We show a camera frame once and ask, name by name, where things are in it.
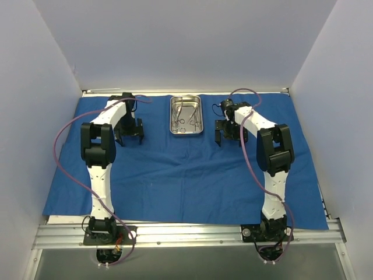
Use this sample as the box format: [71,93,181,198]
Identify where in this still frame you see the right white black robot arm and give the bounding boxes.
[214,98,295,241]

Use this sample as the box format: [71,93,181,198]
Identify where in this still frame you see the steel forceps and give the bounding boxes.
[188,103,202,133]
[171,98,186,134]

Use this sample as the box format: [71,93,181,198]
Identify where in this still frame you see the aluminium front rail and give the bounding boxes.
[32,219,347,250]

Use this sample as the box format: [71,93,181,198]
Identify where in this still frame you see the steel forceps left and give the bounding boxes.
[171,98,186,134]

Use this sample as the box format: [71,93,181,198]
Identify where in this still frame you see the steel forceps right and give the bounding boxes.
[188,103,202,133]

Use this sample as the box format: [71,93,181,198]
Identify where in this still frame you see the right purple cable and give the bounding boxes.
[228,88,295,261]

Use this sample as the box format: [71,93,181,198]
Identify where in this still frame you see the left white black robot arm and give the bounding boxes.
[80,92,144,244]

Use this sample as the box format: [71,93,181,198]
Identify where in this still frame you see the purple cable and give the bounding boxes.
[228,88,295,261]
[54,94,153,265]

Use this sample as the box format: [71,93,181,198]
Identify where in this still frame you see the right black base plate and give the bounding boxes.
[241,223,294,243]

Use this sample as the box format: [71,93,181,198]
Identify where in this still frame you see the stainless steel instrument tray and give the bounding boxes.
[170,95,203,136]

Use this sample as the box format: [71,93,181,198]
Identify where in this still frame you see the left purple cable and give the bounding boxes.
[54,94,153,265]

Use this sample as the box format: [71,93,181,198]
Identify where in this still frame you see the blue surgical drape cloth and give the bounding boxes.
[42,93,330,231]

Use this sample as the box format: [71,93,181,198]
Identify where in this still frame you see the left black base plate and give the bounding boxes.
[83,225,137,246]

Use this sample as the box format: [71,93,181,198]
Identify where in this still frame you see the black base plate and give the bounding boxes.
[83,225,137,246]
[241,223,294,243]

